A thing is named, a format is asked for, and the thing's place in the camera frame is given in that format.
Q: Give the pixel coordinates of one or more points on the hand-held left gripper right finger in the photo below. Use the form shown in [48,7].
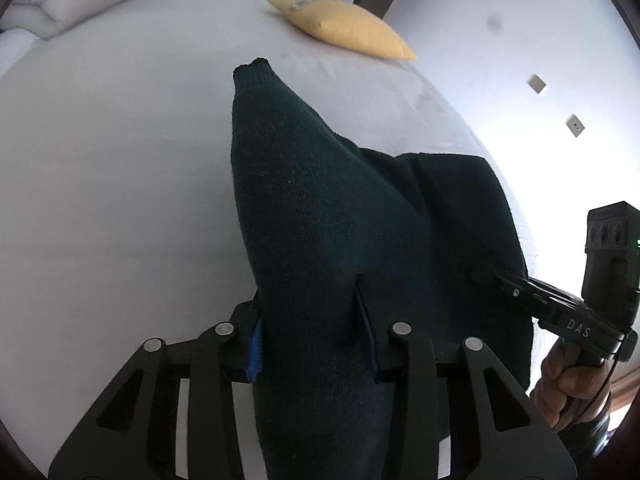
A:
[367,340]

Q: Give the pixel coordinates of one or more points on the person's right hand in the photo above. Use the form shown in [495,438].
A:
[560,390]

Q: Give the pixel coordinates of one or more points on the wall socket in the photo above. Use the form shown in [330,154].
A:
[537,83]
[575,125]

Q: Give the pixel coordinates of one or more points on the white bed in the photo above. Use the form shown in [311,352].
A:
[125,160]

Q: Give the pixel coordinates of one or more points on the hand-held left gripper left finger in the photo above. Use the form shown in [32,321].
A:
[255,350]

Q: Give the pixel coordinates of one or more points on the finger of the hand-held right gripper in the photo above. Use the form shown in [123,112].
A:
[515,287]

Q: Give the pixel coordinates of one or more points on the dark green knit sweater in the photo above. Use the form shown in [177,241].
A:
[310,210]

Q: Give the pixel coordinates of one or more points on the yellow pillow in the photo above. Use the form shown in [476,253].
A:
[345,27]

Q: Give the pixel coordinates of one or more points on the person's right forearm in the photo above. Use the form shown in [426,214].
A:
[592,435]

